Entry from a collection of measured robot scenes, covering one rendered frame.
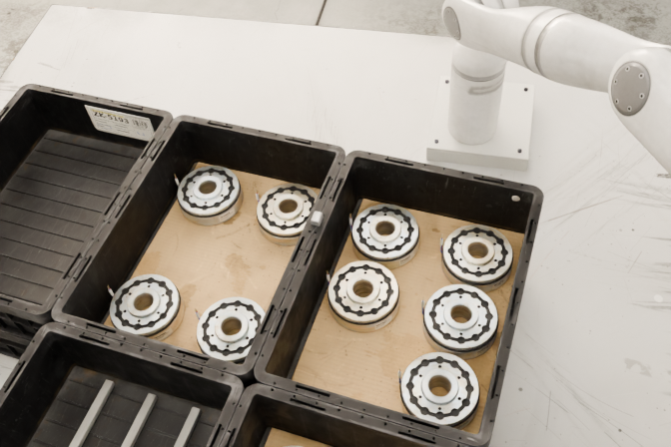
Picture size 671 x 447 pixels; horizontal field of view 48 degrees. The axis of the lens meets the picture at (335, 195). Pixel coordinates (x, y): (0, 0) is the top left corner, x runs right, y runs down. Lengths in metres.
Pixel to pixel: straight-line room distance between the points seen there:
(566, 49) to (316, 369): 0.54
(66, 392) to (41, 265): 0.23
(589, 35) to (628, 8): 2.00
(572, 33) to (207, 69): 0.91
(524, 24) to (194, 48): 0.89
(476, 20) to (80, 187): 0.71
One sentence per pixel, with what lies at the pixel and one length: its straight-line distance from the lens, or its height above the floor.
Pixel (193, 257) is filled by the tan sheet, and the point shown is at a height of 0.83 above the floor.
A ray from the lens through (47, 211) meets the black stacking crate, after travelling 1.35.
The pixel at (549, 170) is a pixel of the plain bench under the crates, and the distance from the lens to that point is 1.45.
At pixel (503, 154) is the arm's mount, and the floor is 0.74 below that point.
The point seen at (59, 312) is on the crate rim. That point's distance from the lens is 1.09.
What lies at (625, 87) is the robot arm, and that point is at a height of 1.20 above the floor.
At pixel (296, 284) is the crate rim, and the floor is 0.93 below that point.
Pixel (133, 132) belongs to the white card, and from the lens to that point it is 1.35.
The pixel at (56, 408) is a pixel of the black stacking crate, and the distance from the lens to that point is 1.15.
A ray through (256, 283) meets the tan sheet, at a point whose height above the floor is 0.83.
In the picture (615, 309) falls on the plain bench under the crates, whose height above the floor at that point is 0.70.
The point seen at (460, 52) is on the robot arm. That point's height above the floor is 0.94.
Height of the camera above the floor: 1.79
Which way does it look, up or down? 51 degrees down
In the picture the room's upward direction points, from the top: 7 degrees counter-clockwise
